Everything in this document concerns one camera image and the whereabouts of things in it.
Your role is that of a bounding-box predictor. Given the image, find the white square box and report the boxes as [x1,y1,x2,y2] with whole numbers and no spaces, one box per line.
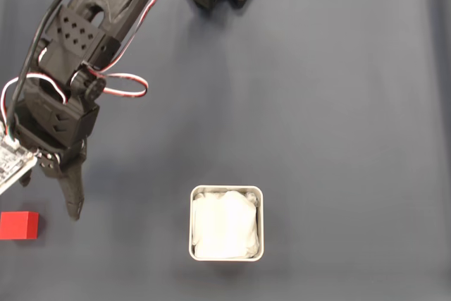
[189,184,265,262]

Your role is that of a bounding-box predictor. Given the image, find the dark blue-grey mat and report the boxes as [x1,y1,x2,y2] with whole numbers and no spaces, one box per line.
[0,0,451,301]

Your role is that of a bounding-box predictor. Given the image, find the white camera circuit board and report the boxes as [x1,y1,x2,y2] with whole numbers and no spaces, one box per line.
[0,128,38,195]

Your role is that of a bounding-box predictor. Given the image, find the white crumpled cloth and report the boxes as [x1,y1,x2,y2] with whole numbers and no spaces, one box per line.
[192,190,261,259]

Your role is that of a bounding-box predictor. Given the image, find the red white black servo wire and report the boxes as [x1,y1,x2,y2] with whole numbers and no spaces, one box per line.
[86,0,175,99]
[0,72,68,129]

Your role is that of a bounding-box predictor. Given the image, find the black camera cable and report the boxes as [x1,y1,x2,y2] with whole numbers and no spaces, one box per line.
[6,0,84,136]

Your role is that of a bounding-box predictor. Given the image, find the red cube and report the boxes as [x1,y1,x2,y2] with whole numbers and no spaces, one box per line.
[0,211,39,240]

